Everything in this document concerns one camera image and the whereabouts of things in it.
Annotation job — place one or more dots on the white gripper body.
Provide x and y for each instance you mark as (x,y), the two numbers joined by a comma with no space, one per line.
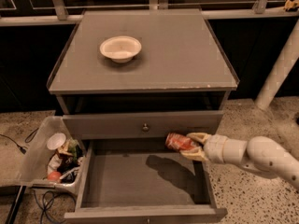
(215,148)

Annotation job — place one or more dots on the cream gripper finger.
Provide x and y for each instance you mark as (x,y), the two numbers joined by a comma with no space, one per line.
(199,137)
(195,154)

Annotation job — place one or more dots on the red coke can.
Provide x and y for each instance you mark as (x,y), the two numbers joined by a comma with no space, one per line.
(179,142)

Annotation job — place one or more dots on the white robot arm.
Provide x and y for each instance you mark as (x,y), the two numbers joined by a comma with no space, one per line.
(260,155)

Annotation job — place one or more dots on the closed grey top drawer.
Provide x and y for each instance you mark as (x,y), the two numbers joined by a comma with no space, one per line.
(129,125)

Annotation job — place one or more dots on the brass drawer knob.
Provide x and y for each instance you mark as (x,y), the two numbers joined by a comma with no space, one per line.
(145,127)

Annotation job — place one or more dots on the grey drawer cabinet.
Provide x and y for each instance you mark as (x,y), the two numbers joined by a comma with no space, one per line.
(180,67)

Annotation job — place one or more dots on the open grey middle drawer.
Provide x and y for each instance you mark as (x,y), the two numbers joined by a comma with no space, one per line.
(143,182)

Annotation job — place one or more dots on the green snack bag in bin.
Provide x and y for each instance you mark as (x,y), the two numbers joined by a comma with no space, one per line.
(73,147)

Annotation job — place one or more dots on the white paper bowl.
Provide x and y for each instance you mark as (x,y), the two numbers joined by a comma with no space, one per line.
(120,49)

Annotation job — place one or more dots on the white cup in bin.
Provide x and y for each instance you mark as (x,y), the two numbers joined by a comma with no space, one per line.
(56,140)

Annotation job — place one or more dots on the red apple in bin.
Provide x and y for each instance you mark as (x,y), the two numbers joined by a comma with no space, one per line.
(54,176)

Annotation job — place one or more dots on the clear plastic storage bin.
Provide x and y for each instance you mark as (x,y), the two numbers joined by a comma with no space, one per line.
(33,170)

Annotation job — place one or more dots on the grey metal railing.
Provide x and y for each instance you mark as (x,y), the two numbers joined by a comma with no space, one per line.
(34,12)

